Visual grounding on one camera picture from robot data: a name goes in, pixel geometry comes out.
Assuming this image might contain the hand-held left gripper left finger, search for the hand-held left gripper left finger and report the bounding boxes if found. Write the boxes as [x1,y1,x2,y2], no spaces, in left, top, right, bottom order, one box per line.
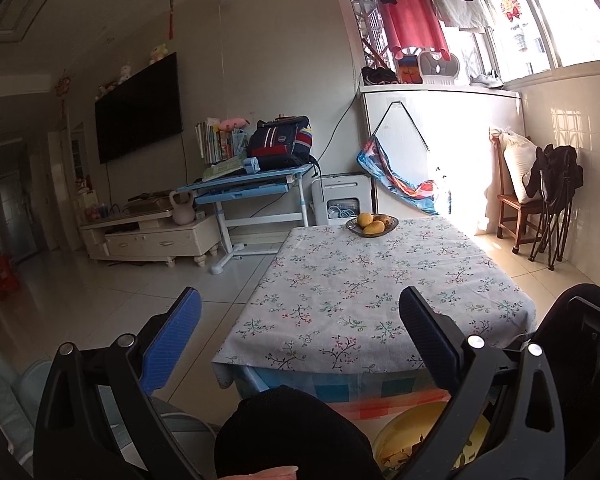
[32,286,203,480]

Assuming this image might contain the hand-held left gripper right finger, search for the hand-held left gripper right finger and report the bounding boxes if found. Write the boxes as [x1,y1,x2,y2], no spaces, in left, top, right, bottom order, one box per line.
[395,286,566,480]

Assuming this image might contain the yellow plastic bin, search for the yellow plastic bin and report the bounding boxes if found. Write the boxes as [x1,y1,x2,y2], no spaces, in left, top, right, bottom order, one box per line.
[371,401,491,480]

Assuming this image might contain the person's right leg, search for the person's right leg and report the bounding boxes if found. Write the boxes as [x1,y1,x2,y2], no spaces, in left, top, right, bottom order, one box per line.
[532,282,600,480]

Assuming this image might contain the person's leg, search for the person's leg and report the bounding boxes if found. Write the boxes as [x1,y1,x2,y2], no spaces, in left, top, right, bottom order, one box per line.
[532,282,600,480]
[214,385,383,480]

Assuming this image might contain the floral tablecloth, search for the floral tablecloth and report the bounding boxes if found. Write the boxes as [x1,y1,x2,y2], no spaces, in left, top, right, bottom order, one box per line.
[211,215,537,376]

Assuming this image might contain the cream TV cabinet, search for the cream TV cabinet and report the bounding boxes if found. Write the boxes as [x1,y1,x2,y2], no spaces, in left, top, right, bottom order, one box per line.
[78,212,221,267]

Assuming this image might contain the pink kettlebell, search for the pink kettlebell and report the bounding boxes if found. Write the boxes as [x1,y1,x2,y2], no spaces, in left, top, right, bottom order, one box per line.
[169,190,197,226]

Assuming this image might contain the dark fruit bowl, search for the dark fruit bowl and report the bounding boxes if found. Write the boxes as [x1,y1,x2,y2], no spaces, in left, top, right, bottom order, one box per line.
[345,215,400,238]

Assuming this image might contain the checked plastic table cover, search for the checked plastic table cover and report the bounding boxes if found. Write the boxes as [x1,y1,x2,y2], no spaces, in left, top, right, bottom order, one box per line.
[212,355,453,423]

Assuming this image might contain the person's left leg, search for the person's left leg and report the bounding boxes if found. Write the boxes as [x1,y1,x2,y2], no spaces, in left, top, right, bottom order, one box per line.
[214,385,383,480]

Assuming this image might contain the wooden chair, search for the wooden chair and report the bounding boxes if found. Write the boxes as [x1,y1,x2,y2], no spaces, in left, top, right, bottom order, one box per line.
[490,127,546,253]

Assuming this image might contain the colourful printed cloth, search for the colourful printed cloth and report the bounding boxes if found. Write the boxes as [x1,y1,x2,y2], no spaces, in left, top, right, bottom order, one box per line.
[356,135,453,216]

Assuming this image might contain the blue study desk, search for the blue study desk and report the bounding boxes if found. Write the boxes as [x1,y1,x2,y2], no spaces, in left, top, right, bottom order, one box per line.
[176,162,318,276]

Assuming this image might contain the white floor appliance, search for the white floor appliance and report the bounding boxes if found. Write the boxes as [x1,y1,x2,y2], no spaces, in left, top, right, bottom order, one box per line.
[310,172,373,227]

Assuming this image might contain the black folding chair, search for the black folding chair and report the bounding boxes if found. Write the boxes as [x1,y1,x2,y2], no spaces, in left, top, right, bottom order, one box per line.
[522,144,585,265]

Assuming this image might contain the red fire extinguisher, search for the red fire extinguisher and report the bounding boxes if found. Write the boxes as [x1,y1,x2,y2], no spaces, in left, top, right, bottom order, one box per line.
[0,245,21,301]

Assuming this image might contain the white pillow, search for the white pillow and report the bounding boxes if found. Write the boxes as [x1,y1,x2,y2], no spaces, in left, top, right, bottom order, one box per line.
[497,130,543,205]

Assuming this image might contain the row of books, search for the row of books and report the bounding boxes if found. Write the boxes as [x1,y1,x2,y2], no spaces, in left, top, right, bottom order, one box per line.
[195,117,251,166]

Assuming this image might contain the dark striped backpack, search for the dark striped backpack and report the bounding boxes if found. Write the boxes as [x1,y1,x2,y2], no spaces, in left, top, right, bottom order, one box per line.
[245,116,315,171]

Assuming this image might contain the black flat television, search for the black flat television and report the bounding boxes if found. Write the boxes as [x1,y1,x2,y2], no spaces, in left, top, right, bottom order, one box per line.
[94,52,185,165]

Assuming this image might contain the white sneakers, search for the white sneakers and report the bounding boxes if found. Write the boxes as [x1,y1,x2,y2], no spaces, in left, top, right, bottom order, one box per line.
[469,71,505,88]

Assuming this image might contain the black sneakers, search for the black sneakers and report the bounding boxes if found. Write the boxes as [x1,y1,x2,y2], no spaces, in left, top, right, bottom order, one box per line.
[361,66,400,86]

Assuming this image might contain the colourful small box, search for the colourful small box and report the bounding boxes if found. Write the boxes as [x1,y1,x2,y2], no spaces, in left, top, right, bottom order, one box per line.
[397,55,423,85]

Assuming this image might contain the white plastic backrest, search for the white plastic backrest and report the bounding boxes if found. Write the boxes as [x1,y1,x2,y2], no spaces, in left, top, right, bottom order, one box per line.
[417,50,461,86]

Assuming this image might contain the red hanging garment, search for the red hanging garment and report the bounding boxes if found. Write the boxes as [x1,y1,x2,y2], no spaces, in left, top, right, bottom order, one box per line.
[377,0,451,61]

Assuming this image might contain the window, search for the window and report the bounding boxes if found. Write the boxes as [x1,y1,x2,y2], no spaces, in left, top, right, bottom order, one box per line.
[467,0,600,83]

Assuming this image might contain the grey hanging garment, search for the grey hanging garment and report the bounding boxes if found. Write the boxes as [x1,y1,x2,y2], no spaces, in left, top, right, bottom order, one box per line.
[430,0,491,33]

